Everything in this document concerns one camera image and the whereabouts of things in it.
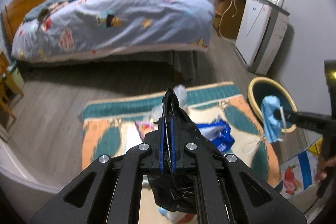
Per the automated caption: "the blue face mask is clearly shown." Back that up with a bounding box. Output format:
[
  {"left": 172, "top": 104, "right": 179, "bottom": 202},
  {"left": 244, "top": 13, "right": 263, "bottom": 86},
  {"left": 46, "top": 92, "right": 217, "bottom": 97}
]
[{"left": 260, "top": 96, "right": 283, "bottom": 143}]

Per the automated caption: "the black plastic bag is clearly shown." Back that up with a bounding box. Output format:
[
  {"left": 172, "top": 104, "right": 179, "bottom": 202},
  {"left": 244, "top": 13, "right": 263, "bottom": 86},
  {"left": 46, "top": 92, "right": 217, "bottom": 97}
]
[{"left": 148, "top": 87, "right": 224, "bottom": 214}]

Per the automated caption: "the blue wipes package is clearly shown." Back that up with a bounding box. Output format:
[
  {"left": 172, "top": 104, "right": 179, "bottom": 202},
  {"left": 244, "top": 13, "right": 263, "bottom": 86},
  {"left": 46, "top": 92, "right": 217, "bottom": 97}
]
[{"left": 197, "top": 118, "right": 235, "bottom": 155}]

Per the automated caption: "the teal yellow-rimmed trash bin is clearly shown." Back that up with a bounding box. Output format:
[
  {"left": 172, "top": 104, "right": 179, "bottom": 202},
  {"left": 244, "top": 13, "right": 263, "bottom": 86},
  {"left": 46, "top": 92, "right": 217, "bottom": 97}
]
[{"left": 247, "top": 77, "right": 297, "bottom": 124}]

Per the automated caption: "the right hand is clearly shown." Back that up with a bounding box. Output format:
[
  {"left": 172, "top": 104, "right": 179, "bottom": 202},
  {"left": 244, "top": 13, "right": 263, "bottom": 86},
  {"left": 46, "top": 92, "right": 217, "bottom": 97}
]
[{"left": 315, "top": 156, "right": 336, "bottom": 182}]

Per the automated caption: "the purple wrapper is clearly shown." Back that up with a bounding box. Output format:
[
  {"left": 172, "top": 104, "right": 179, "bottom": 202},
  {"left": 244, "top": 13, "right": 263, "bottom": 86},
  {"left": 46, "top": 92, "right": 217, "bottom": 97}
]
[{"left": 135, "top": 121, "right": 158, "bottom": 140}]

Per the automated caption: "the clear plastic bag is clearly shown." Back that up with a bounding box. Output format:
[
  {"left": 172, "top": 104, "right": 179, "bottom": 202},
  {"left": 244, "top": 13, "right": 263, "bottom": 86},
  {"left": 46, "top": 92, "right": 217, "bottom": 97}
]
[{"left": 150, "top": 85, "right": 187, "bottom": 122}]

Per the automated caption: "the colourful cardboard box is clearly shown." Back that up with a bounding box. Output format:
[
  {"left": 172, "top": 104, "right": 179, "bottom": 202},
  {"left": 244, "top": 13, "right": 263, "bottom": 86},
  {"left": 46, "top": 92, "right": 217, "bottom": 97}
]
[{"left": 280, "top": 138, "right": 323, "bottom": 198}]

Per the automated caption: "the patterned teal orange rug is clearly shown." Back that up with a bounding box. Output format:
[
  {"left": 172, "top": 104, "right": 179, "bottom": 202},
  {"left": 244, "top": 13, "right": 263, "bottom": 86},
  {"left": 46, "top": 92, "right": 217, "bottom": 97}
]
[{"left": 81, "top": 82, "right": 281, "bottom": 187}]

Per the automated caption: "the white air purifier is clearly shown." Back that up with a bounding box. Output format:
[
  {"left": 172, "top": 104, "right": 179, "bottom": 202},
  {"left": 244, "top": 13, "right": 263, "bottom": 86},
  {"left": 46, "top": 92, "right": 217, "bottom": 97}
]
[{"left": 235, "top": 0, "right": 290, "bottom": 75}]

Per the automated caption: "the wooden nightstand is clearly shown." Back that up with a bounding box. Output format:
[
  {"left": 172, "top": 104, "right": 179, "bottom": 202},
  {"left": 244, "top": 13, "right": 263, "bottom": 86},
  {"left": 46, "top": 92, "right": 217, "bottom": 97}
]
[{"left": 213, "top": 0, "right": 245, "bottom": 40}]

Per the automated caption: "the bed with blue duvet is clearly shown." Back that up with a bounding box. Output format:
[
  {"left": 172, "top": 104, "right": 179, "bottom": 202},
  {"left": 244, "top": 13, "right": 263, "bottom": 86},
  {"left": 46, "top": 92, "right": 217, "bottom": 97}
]
[{"left": 11, "top": 0, "right": 215, "bottom": 80}]

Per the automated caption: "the green small bin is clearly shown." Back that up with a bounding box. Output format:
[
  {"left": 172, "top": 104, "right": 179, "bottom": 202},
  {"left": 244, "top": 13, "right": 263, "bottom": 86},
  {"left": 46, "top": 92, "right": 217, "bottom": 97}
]
[{"left": 7, "top": 61, "right": 25, "bottom": 89}]

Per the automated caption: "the wooden stool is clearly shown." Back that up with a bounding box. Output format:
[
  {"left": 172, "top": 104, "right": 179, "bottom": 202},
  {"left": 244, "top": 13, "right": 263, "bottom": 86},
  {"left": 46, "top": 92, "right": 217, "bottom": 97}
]
[{"left": 1, "top": 50, "right": 24, "bottom": 122}]

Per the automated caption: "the wooden headboard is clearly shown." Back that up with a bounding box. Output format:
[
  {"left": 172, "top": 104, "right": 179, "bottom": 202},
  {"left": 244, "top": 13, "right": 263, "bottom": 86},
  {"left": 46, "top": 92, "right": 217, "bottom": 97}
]
[{"left": 1, "top": 0, "right": 45, "bottom": 45}]

